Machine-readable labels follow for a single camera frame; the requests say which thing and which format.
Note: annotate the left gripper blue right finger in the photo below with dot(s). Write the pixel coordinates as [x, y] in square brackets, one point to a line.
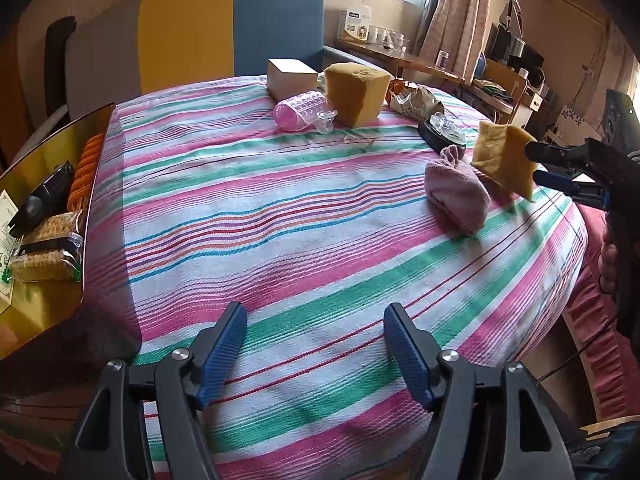
[443, 383]

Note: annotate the person right hand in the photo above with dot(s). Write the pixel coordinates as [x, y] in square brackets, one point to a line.
[607, 265]

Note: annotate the tricolour armchair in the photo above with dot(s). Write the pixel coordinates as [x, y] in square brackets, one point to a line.
[140, 46]

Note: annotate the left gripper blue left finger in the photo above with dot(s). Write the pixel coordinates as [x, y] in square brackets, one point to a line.
[187, 380]

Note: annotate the gold maroon gift box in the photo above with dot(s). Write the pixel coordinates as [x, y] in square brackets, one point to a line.
[38, 307]

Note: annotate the large yellow sponge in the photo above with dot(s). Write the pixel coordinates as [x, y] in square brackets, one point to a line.
[356, 91]

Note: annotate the black universal charger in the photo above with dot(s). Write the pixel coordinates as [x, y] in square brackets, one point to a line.
[439, 132]

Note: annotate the large white carton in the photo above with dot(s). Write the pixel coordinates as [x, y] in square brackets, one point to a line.
[8, 244]

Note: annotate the white product box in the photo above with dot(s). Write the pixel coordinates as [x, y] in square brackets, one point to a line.
[353, 24]

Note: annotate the striped tablecloth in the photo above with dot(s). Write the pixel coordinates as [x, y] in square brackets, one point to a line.
[201, 200]

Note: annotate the small yellow sponge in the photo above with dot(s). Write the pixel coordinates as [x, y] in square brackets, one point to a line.
[499, 154]

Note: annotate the orange plastic rack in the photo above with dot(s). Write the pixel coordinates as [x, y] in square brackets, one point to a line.
[85, 173]

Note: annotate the pink hair roller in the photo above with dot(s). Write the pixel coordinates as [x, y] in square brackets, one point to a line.
[308, 109]

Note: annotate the cracker pack green ends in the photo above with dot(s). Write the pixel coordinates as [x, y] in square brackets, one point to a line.
[61, 225]

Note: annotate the crumpled snack bag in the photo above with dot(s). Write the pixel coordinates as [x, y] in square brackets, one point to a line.
[414, 101]

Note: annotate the wooden side table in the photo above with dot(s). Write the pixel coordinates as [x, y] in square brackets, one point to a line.
[396, 62]

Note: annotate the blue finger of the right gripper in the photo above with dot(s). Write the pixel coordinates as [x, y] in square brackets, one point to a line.
[556, 155]
[583, 193]

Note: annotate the pink curtain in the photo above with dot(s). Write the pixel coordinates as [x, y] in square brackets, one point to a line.
[457, 27]

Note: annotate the black clip tool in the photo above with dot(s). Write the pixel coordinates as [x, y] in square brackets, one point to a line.
[49, 198]

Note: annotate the small white box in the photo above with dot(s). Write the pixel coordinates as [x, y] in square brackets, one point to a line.
[288, 77]

